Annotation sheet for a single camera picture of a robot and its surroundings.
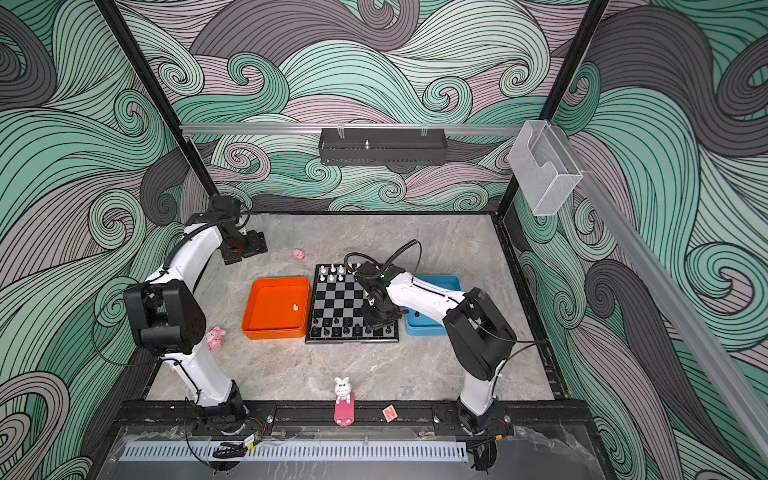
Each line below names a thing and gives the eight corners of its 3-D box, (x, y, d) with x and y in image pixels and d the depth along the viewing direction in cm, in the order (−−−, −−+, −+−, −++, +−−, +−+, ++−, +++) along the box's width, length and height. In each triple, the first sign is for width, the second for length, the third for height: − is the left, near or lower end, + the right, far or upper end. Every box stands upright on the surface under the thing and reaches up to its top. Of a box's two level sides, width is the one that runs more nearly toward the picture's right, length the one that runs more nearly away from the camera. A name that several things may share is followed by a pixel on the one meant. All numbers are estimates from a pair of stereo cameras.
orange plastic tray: (235, 340, 88) (228, 334, 85) (253, 283, 102) (248, 276, 98) (305, 340, 88) (302, 334, 85) (315, 283, 102) (312, 276, 98)
